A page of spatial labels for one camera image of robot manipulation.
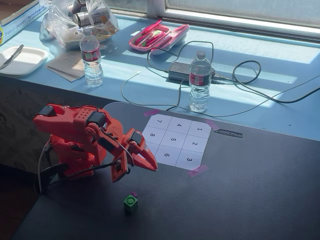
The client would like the white foam plate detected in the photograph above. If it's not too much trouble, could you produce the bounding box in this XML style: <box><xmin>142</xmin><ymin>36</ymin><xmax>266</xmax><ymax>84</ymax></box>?
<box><xmin>0</xmin><ymin>45</ymin><xmax>49</xmax><ymax>77</ymax></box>

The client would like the silver drink can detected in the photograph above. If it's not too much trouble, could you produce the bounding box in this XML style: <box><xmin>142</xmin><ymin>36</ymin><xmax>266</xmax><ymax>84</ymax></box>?
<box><xmin>72</xmin><ymin>11</ymin><xmax>101</xmax><ymax>27</ymax></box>
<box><xmin>66</xmin><ymin>0</ymin><xmax>88</xmax><ymax>13</ymax></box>

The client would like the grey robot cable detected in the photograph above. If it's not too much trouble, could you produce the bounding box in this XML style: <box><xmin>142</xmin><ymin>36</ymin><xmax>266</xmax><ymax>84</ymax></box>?
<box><xmin>37</xmin><ymin>141</ymin><xmax>52</xmax><ymax>193</ymax></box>

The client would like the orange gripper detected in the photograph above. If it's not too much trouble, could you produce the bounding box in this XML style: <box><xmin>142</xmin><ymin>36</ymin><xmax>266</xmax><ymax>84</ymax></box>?
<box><xmin>121</xmin><ymin>128</ymin><xmax>159</xmax><ymax>173</ymax></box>

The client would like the pink pencil case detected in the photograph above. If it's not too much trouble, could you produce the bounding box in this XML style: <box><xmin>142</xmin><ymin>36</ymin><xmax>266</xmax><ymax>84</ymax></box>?
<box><xmin>128</xmin><ymin>19</ymin><xmax>190</xmax><ymax>56</ymax></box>

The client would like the Tide detergent box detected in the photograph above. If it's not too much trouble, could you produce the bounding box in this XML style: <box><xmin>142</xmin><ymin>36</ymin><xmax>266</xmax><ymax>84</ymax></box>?
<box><xmin>0</xmin><ymin>0</ymin><xmax>51</xmax><ymax>47</ymax></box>

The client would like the green cube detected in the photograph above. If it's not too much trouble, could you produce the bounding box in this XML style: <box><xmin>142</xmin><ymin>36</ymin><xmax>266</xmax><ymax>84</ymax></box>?
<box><xmin>123</xmin><ymin>193</ymin><xmax>139</xmax><ymax>214</ymax></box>

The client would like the black power adapter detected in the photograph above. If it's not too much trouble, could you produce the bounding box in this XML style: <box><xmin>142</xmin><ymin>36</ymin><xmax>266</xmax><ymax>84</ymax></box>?
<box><xmin>168</xmin><ymin>61</ymin><xmax>216</xmax><ymax>83</ymax></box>

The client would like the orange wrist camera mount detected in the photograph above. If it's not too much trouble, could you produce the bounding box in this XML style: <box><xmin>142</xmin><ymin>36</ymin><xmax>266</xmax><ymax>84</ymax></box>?
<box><xmin>109</xmin><ymin>149</ymin><xmax>132</xmax><ymax>184</ymax></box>

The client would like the plastic knife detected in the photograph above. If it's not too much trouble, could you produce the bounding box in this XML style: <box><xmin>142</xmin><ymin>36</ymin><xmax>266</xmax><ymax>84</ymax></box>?
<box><xmin>0</xmin><ymin>44</ymin><xmax>25</xmax><ymax>71</ymax></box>

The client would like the pink pen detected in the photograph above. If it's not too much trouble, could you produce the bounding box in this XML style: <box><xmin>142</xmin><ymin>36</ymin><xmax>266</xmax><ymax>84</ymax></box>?
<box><xmin>141</xmin><ymin>19</ymin><xmax>163</xmax><ymax>35</ymax></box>

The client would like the black and white sticker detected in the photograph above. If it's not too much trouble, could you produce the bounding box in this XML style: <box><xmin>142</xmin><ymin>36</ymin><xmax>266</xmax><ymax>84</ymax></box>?
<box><xmin>214</xmin><ymin>128</ymin><xmax>244</xmax><ymax>138</ymax></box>

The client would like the white numbered grid paper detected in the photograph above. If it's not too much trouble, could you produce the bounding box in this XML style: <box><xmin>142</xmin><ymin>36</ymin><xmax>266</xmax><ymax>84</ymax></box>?
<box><xmin>141</xmin><ymin>113</ymin><xmax>212</xmax><ymax>170</ymax></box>

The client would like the pink tape strip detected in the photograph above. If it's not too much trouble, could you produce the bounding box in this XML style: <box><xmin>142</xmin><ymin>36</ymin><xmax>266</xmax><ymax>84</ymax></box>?
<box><xmin>186</xmin><ymin>164</ymin><xmax>210</xmax><ymax>178</ymax></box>
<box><xmin>143</xmin><ymin>109</ymin><xmax>161</xmax><ymax>118</ymax></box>
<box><xmin>204</xmin><ymin>119</ymin><xmax>220</xmax><ymax>131</ymax></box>

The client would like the clear water bottle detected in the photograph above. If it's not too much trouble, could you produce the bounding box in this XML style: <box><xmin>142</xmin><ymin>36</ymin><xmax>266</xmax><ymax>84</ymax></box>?
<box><xmin>79</xmin><ymin>26</ymin><xmax>105</xmax><ymax>88</ymax></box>
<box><xmin>188</xmin><ymin>50</ymin><xmax>213</xmax><ymax>113</ymax></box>

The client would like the clear plastic bag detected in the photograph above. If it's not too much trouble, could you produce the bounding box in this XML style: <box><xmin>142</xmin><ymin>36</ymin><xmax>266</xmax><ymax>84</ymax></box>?
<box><xmin>39</xmin><ymin>0</ymin><xmax>120</xmax><ymax>51</ymax></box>

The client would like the brown spiral notebook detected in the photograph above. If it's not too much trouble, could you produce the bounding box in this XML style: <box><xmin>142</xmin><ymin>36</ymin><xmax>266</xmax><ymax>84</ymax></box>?
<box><xmin>45</xmin><ymin>51</ymin><xmax>87</xmax><ymax>83</ymax></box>

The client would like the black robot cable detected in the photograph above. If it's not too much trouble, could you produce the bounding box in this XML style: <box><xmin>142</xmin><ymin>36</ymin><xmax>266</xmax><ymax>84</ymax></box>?
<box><xmin>39</xmin><ymin>161</ymin><xmax>118</xmax><ymax>196</ymax></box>

